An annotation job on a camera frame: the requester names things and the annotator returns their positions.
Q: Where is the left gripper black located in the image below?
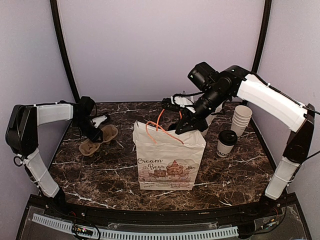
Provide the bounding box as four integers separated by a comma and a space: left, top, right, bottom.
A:
72, 116, 103, 143

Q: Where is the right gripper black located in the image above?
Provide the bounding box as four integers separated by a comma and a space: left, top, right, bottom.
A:
174, 86, 229, 134

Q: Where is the brown pulp cup carrier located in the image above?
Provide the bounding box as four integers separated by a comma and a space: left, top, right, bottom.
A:
78, 124, 119, 157

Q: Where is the white paper takeout bag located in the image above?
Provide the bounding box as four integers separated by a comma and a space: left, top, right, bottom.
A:
132, 121, 206, 191

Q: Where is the single black cup lid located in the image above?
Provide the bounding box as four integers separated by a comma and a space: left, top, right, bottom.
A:
218, 129, 238, 146

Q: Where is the single white paper cup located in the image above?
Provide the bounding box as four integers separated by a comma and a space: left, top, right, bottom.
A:
216, 140, 235, 158

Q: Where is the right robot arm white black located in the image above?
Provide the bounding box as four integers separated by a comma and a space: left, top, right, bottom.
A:
171, 62, 318, 217

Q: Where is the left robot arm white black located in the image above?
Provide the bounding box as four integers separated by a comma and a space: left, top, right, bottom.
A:
5, 96, 103, 199

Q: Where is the stack of black lids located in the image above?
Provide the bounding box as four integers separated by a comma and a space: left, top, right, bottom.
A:
168, 123, 178, 131

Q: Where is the white cup holding straws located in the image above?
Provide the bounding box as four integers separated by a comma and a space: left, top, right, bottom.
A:
202, 108, 223, 137

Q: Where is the stack of white paper cups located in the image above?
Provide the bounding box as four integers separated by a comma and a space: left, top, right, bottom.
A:
230, 105, 253, 137

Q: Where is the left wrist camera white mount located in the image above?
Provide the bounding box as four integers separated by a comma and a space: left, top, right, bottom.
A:
91, 114, 110, 128

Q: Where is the black front table rail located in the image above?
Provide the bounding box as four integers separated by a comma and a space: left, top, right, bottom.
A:
45, 198, 281, 226

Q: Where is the grey slotted cable duct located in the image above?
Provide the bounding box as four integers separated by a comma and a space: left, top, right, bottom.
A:
31, 213, 239, 240

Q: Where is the right black frame post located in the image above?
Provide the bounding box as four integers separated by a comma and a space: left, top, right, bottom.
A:
251, 0, 272, 73

